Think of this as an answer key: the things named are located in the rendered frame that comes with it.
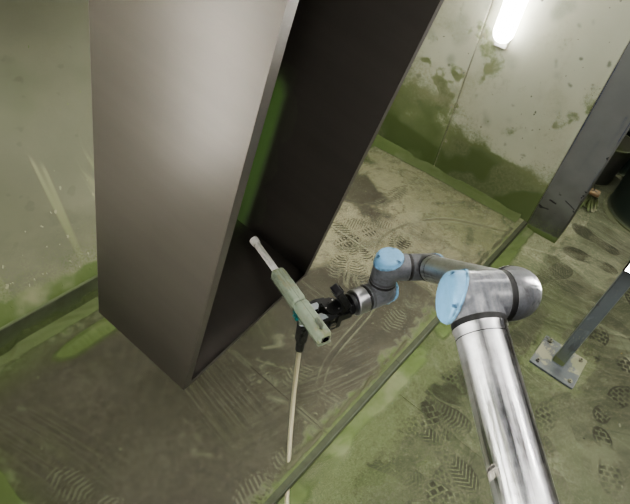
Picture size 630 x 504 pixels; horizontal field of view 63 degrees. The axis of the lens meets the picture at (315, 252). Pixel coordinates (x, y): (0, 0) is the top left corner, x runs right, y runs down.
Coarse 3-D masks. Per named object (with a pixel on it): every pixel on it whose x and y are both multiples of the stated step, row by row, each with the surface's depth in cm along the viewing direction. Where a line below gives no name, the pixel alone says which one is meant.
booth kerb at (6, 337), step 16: (80, 288) 203; (96, 288) 211; (48, 304) 195; (64, 304) 201; (80, 304) 208; (16, 320) 187; (32, 320) 193; (48, 320) 199; (0, 336) 185; (16, 336) 191; (0, 352) 189
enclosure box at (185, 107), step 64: (128, 0) 75; (192, 0) 68; (256, 0) 62; (320, 0) 124; (384, 0) 115; (128, 64) 83; (192, 64) 74; (256, 64) 67; (320, 64) 133; (384, 64) 123; (128, 128) 92; (192, 128) 82; (256, 128) 75; (320, 128) 144; (128, 192) 104; (192, 192) 91; (256, 192) 175; (320, 192) 157; (128, 256) 120; (192, 256) 103; (256, 256) 181; (128, 320) 141; (192, 320) 118; (256, 320) 164
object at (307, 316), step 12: (252, 240) 177; (264, 252) 174; (276, 276) 165; (288, 276) 165; (288, 288) 161; (288, 300) 161; (300, 300) 159; (300, 312) 155; (312, 312) 155; (300, 324) 158; (312, 324) 152; (324, 324) 152; (300, 336) 163; (312, 336) 152; (324, 336) 149; (300, 348) 168
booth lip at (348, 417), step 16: (512, 240) 282; (496, 256) 269; (432, 320) 231; (368, 400) 199; (352, 416) 192; (336, 432) 187; (320, 448) 181; (304, 464) 177; (288, 480) 172; (272, 496) 168
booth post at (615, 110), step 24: (624, 72) 228; (600, 96) 239; (624, 96) 233; (600, 120) 244; (624, 120) 237; (576, 144) 256; (600, 144) 249; (576, 168) 262; (600, 168) 254; (552, 192) 276; (576, 192) 267; (552, 216) 282; (552, 240) 289
